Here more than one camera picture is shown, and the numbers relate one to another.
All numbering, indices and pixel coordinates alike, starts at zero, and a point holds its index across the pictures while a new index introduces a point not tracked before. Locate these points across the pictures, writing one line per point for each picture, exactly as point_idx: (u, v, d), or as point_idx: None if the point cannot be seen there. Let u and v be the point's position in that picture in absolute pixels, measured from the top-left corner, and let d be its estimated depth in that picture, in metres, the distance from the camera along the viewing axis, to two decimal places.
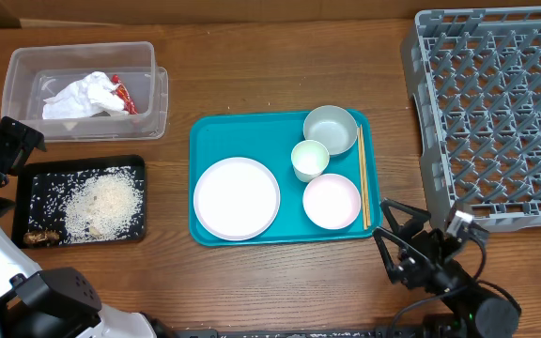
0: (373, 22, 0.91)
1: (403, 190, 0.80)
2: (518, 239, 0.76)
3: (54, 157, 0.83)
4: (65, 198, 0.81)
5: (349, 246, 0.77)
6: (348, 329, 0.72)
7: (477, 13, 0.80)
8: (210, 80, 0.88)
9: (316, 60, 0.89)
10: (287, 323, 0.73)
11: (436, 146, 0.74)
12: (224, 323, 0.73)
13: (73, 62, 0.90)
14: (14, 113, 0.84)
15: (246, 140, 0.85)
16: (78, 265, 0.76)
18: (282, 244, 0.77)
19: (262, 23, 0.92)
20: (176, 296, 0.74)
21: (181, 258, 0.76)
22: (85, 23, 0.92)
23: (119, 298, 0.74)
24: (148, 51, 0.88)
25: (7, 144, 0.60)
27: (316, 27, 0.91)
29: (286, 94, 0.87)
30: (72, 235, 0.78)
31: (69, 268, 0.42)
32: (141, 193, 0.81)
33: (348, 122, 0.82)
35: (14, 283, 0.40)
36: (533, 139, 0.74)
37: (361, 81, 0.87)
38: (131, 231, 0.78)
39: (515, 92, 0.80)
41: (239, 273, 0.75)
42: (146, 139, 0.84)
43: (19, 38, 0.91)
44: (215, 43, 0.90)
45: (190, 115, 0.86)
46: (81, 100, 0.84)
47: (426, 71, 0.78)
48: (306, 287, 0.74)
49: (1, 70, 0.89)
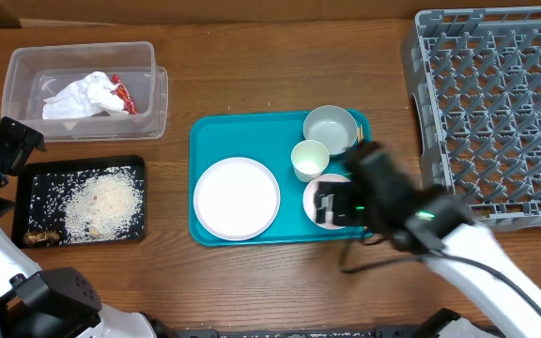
0: (374, 22, 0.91)
1: None
2: (519, 239, 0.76)
3: (54, 157, 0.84)
4: (65, 198, 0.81)
5: (350, 246, 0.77)
6: (347, 329, 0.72)
7: (477, 13, 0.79)
8: (210, 80, 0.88)
9: (316, 60, 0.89)
10: (287, 323, 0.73)
11: (436, 146, 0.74)
12: (224, 323, 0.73)
13: (73, 61, 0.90)
14: (14, 113, 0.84)
15: (246, 140, 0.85)
16: (78, 264, 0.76)
18: (282, 244, 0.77)
19: (262, 23, 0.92)
20: (176, 296, 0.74)
21: (181, 258, 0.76)
22: (85, 23, 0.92)
23: (119, 298, 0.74)
24: (148, 51, 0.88)
25: (7, 144, 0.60)
27: (316, 27, 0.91)
29: (286, 94, 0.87)
30: (72, 235, 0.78)
31: (69, 268, 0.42)
32: (141, 193, 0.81)
33: (348, 122, 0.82)
35: (14, 283, 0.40)
36: (533, 139, 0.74)
37: (361, 81, 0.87)
38: (131, 231, 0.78)
39: (515, 92, 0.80)
41: (239, 273, 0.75)
42: (146, 139, 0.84)
43: (19, 38, 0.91)
44: (215, 43, 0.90)
45: (190, 115, 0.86)
46: (81, 100, 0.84)
47: (426, 71, 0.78)
48: (306, 287, 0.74)
49: (1, 69, 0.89)
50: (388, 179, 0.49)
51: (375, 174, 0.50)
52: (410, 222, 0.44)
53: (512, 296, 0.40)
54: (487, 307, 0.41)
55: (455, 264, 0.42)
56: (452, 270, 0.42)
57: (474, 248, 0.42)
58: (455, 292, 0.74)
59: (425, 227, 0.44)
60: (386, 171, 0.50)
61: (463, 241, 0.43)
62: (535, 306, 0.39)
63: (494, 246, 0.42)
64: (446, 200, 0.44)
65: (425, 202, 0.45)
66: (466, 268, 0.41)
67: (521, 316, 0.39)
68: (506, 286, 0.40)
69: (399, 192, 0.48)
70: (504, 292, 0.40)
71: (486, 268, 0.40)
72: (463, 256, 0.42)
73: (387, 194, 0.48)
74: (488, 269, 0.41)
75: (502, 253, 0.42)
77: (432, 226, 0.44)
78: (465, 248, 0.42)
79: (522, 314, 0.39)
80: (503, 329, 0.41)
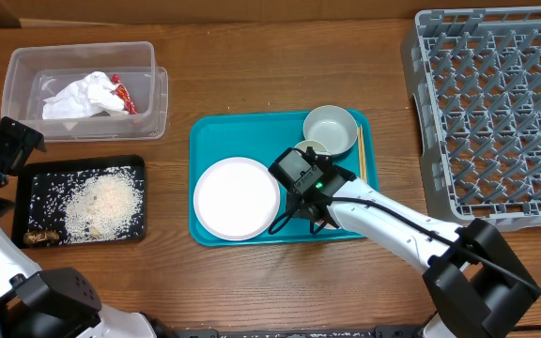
0: (374, 22, 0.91)
1: (402, 191, 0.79)
2: (519, 239, 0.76)
3: (54, 157, 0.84)
4: (65, 198, 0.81)
5: (349, 246, 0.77)
6: (348, 329, 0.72)
7: (477, 13, 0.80)
8: (210, 80, 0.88)
9: (316, 60, 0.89)
10: (287, 323, 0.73)
11: (436, 146, 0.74)
12: (224, 323, 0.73)
13: (73, 61, 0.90)
14: (14, 113, 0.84)
15: (245, 140, 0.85)
16: (79, 265, 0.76)
18: (282, 244, 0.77)
19: (262, 23, 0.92)
20: (176, 296, 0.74)
21: (181, 258, 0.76)
22: (85, 23, 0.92)
23: (119, 298, 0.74)
24: (148, 51, 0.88)
25: (7, 144, 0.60)
27: (316, 27, 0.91)
29: (286, 94, 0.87)
30: (72, 235, 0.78)
31: (69, 268, 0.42)
32: (141, 193, 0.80)
33: (348, 122, 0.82)
35: (14, 283, 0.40)
36: (533, 139, 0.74)
37: (361, 81, 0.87)
38: (131, 231, 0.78)
39: (515, 92, 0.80)
41: (239, 273, 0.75)
42: (146, 139, 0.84)
43: (19, 38, 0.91)
44: (215, 43, 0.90)
45: (190, 115, 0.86)
46: (81, 100, 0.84)
47: (426, 71, 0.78)
48: (306, 288, 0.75)
49: (1, 69, 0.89)
50: (299, 168, 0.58)
51: (289, 167, 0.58)
52: (301, 188, 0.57)
53: (380, 213, 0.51)
54: (370, 231, 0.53)
55: (341, 205, 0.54)
56: (338, 212, 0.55)
57: (352, 190, 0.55)
58: None
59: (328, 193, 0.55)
60: (299, 162, 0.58)
61: (345, 188, 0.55)
62: (394, 212, 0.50)
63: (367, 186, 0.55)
64: (341, 178, 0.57)
65: (323, 177, 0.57)
66: (348, 205, 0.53)
67: (387, 223, 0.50)
68: (375, 207, 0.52)
69: (309, 178, 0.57)
70: (376, 212, 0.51)
71: (358, 201, 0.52)
72: (344, 197, 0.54)
73: (303, 183, 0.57)
74: (362, 200, 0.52)
75: (372, 191, 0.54)
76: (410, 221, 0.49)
77: (327, 194, 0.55)
78: (347, 192, 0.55)
79: (388, 222, 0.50)
80: (386, 243, 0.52)
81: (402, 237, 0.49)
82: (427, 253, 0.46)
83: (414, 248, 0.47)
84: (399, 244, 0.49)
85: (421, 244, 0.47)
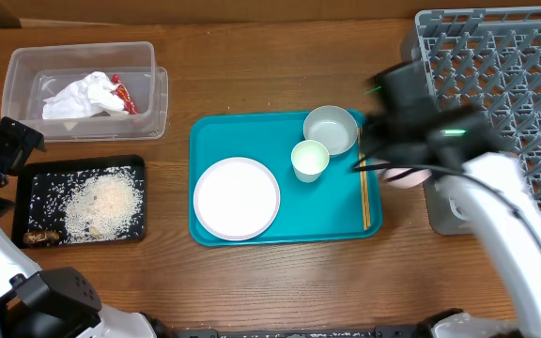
0: (374, 22, 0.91)
1: (403, 191, 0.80)
2: None
3: (54, 157, 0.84)
4: (65, 198, 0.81)
5: (349, 246, 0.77)
6: (348, 329, 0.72)
7: (477, 13, 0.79)
8: (210, 80, 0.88)
9: (316, 60, 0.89)
10: (287, 323, 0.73)
11: None
12: (224, 323, 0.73)
13: (73, 61, 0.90)
14: (14, 113, 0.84)
15: (245, 140, 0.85)
16: (79, 265, 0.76)
18: (282, 244, 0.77)
19: (262, 23, 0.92)
20: (176, 296, 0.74)
21: (181, 258, 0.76)
22: (85, 23, 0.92)
23: (119, 298, 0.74)
24: (148, 51, 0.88)
25: (7, 144, 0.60)
27: (316, 27, 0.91)
29: (286, 94, 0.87)
30: (72, 235, 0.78)
31: (69, 268, 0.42)
32: (141, 193, 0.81)
33: (349, 122, 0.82)
35: (14, 283, 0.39)
36: (533, 139, 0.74)
37: (361, 81, 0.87)
38: (131, 231, 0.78)
39: (515, 92, 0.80)
41: (239, 273, 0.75)
42: (146, 139, 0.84)
43: (19, 38, 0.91)
44: (215, 43, 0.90)
45: (190, 115, 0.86)
46: (81, 100, 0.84)
47: (426, 71, 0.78)
48: (306, 288, 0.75)
49: (2, 69, 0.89)
50: (416, 92, 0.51)
51: (402, 82, 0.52)
52: (413, 115, 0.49)
53: (526, 240, 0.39)
54: (487, 236, 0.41)
55: (476, 189, 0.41)
56: (467, 192, 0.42)
57: (501, 173, 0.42)
58: (455, 291, 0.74)
59: (450, 161, 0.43)
60: (409, 81, 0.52)
61: (486, 167, 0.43)
62: None
63: (517, 180, 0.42)
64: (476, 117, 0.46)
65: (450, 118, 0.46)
66: (485, 195, 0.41)
67: (528, 260, 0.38)
68: (522, 224, 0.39)
69: (424, 107, 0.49)
70: (521, 235, 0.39)
71: (506, 203, 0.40)
72: (483, 182, 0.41)
73: (411, 109, 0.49)
74: (511, 205, 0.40)
75: (528, 197, 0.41)
76: None
77: (451, 142, 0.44)
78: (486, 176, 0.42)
79: (533, 258, 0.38)
80: (502, 270, 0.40)
81: (536, 288, 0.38)
82: None
83: None
84: (526, 291, 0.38)
85: None
